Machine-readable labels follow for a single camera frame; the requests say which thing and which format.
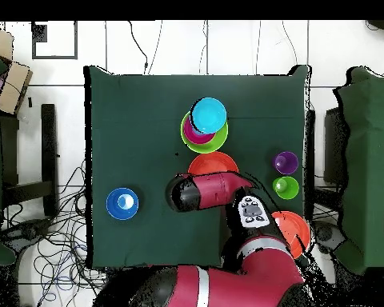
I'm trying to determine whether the large orange bowl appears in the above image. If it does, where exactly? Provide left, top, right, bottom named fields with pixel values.
left=270, top=210, right=312, bottom=260
left=187, top=150, right=240, bottom=177

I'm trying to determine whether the small pink bowl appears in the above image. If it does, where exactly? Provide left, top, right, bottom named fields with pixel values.
left=182, top=115, right=218, bottom=146

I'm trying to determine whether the large green bowl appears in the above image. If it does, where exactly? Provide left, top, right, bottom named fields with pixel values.
left=180, top=110, right=229, bottom=154

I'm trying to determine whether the small light blue bowl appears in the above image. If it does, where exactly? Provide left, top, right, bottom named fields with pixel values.
left=190, top=97, right=228, bottom=135

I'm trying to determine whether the small dark blue bowl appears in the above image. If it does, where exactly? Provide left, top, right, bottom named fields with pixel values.
left=106, top=187, right=140, bottom=221

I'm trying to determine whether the dark green table cloth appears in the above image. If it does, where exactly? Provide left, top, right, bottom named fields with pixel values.
left=83, top=65, right=312, bottom=269

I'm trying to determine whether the purple cup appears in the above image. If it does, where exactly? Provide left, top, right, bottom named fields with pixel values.
left=272, top=150, right=299, bottom=176

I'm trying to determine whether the green cup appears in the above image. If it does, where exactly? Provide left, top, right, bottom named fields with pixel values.
left=272, top=176, right=300, bottom=201

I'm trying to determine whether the black box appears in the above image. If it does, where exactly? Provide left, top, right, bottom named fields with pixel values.
left=322, top=106, right=350, bottom=186

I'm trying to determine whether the grey stand foot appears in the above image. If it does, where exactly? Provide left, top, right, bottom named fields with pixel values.
left=0, top=217, right=55, bottom=253
left=311, top=220, right=346, bottom=255

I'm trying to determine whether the black floor cable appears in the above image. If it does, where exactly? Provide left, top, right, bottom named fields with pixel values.
left=126, top=20, right=149, bottom=75

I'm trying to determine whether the black chair frame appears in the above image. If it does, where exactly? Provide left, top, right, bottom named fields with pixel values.
left=1, top=103, right=59, bottom=218

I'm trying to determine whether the black square floor frame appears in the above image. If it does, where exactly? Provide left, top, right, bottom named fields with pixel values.
left=31, top=20, right=78, bottom=61

